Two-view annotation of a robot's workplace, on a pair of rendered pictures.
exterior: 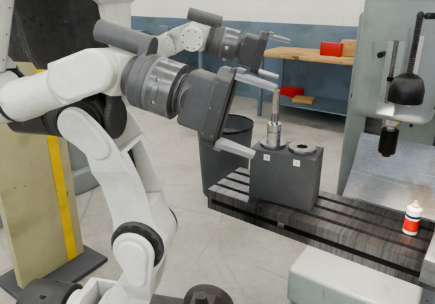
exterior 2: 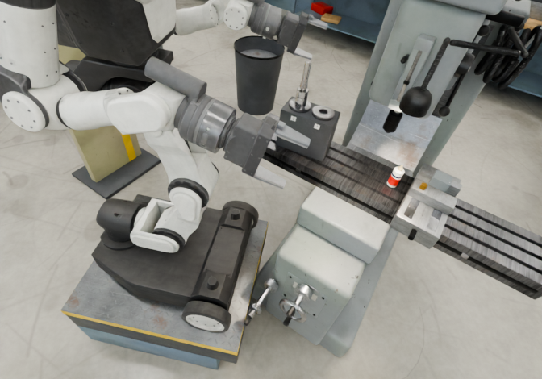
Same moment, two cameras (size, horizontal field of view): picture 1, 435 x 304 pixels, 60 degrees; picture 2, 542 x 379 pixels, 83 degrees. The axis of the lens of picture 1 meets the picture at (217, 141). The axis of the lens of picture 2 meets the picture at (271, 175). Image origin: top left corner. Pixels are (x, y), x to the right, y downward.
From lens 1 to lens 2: 24 cm
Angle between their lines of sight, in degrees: 25
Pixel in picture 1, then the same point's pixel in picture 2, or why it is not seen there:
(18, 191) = not seen: hidden behind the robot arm
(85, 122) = not seen: hidden behind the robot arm
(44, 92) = (103, 117)
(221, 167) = (254, 87)
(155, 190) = (201, 152)
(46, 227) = (108, 137)
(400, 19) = (429, 28)
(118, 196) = (172, 160)
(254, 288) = (273, 189)
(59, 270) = (122, 168)
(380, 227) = (371, 179)
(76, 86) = (134, 125)
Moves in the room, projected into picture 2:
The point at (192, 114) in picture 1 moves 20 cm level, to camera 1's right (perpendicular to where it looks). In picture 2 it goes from (236, 155) to (347, 161)
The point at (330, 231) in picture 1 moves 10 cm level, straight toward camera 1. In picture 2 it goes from (334, 181) to (330, 198)
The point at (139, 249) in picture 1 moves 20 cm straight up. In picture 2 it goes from (190, 200) to (183, 154)
